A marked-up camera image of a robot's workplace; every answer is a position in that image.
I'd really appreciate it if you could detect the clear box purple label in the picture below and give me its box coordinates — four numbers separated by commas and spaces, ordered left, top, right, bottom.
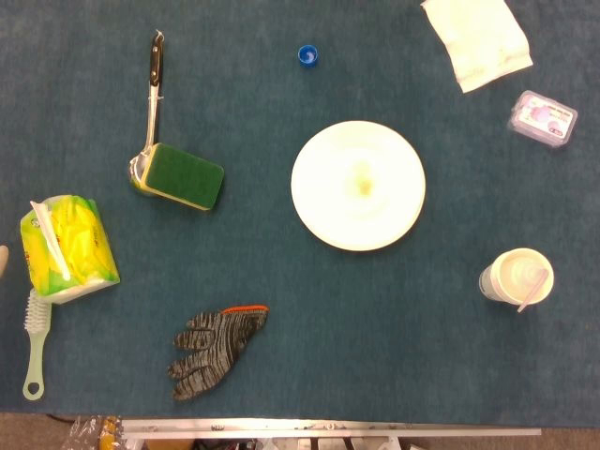
507, 89, 579, 150

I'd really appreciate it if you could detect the white tissue sheet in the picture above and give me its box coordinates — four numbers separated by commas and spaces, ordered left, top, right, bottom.
29, 200, 71, 282

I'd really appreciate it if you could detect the steel ladle black handle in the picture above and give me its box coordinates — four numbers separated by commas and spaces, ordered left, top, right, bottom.
128, 30, 166, 193

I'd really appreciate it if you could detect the green yellow sponge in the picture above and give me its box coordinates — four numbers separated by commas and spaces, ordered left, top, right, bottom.
142, 142, 225, 213

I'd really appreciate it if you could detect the white cup with spoon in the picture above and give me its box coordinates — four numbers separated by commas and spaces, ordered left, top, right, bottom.
478, 247, 556, 306

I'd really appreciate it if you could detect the pale green scrub brush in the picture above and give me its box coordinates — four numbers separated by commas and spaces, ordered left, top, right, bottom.
22, 288, 53, 402

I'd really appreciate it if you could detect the crumpled clear plastic bag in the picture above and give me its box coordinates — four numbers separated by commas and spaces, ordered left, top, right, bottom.
60, 414, 124, 450

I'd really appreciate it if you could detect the blue bottle cap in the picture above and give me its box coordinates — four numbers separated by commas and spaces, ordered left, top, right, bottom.
296, 44, 321, 69

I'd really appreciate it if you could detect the grey striped work glove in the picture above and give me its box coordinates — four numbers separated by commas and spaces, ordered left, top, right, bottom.
167, 304, 271, 402

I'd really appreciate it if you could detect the yellow green tissue pack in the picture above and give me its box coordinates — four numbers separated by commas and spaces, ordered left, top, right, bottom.
19, 194, 122, 306

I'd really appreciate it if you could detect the aluminium table edge rail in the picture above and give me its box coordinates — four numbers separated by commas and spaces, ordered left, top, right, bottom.
121, 418, 543, 441

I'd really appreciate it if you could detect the translucent plastic spoon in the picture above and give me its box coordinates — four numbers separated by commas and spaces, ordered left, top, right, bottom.
517, 268, 550, 314

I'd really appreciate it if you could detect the white paper napkin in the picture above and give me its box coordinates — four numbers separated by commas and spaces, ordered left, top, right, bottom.
419, 0, 534, 95

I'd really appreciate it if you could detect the white round plate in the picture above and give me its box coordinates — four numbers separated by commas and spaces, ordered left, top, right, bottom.
290, 120, 428, 253

